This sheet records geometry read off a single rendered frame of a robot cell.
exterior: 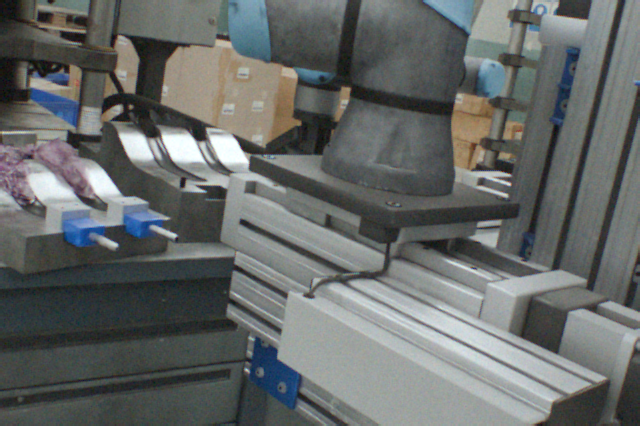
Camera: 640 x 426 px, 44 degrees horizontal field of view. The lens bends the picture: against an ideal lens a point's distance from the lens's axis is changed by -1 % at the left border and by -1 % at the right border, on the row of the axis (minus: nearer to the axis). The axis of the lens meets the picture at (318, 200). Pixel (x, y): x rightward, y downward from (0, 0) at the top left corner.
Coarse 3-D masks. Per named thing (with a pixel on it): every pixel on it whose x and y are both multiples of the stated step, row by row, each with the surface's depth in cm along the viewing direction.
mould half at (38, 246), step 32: (0, 128) 143; (32, 160) 129; (0, 192) 117; (64, 192) 125; (96, 192) 129; (0, 224) 108; (32, 224) 110; (0, 256) 109; (32, 256) 106; (64, 256) 111; (96, 256) 115; (128, 256) 120
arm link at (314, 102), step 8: (296, 88) 130; (304, 88) 128; (296, 96) 130; (304, 96) 128; (312, 96) 128; (320, 96) 128; (328, 96) 128; (336, 96) 129; (296, 104) 130; (304, 104) 128; (312, 104) 128; (320, 104) 128; (328, 104) 128; (336, 104) 130; (304, 112) 129; (312, 112) 128; (320, 112) 128; (328, 112) 129; (336, 112) 131
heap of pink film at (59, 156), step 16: (0, 144) 125; (32, 144) 136; (48, 144) 131; (64, 144) 132; (0, 160) 120; (16, 160) 122; (48, 160) 129; (64, 160) 129; (80, 160) 131; (0, 176) 118; (16, 176) 119; (64, 176) 127; (80, 176) 127; (16, 192) 118; (32, 192) 120; (80, 192) 126
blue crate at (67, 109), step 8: (32, 88) 534; (32, 96) 534; (40, 96) 529; (48, 96) 524; (56, 96) 519; (40, 104) 479; (48, 104) 484; (56, 104) 488; (64, 104) 493; (72, 104) 498; (56, 112) 520; (64, 112) 494; (72, 112) 500; (72, 120) 501
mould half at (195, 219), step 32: (128, 128) 154; (160, 128) 159; (96, 160) 160; (128, 160) 147; (192, 160) 154; (224, 160) 159; (128, 192) 147; (160, 192) 136; (192, 192) 130; (192, 224) 132
